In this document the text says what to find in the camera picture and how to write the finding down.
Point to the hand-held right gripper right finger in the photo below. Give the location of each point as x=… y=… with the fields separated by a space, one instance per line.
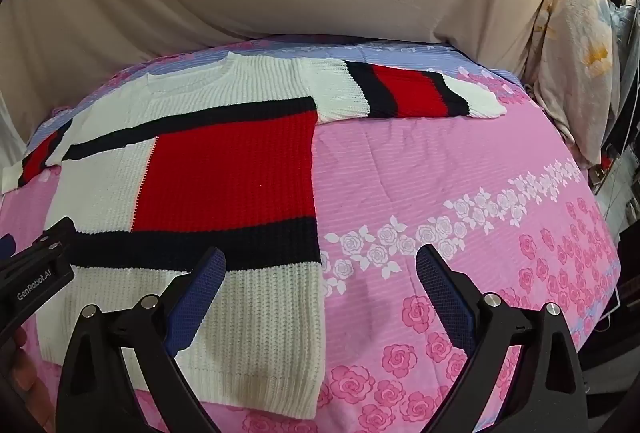
x=444 y=292

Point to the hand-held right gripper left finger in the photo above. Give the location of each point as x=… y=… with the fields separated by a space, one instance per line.
x=201 y=292

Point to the white red black knit sweater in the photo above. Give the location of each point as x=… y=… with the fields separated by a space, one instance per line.
x=225 y=173

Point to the hanging denim clothes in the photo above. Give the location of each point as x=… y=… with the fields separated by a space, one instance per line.
x=625 y=43

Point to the person's left hand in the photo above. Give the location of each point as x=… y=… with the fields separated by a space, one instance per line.
x=16 y=363

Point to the pink floral bedsheet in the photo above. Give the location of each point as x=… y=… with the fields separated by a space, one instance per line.
x=425 y=173

